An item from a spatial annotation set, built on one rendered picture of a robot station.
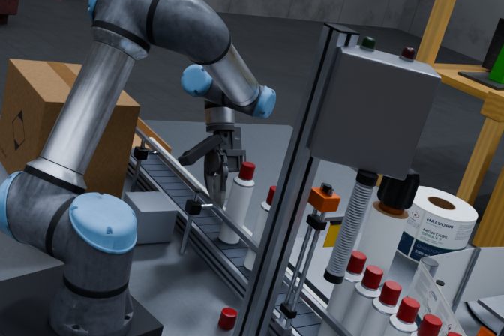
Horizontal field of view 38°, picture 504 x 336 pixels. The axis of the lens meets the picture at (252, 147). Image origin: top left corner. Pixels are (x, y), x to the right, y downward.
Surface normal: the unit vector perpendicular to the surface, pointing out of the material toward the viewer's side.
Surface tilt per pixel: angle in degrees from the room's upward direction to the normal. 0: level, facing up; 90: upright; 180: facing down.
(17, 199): 59
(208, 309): 0
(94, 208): 6
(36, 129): 90
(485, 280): 90
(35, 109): 90
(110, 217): 6
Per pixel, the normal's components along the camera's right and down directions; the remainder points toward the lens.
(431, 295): -0.97, -0.21
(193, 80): -0.34, -0.07
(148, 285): 0.25, -0.91
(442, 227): -0.11, 0.32
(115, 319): 0.69, 0.11
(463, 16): -0.70, 0.07
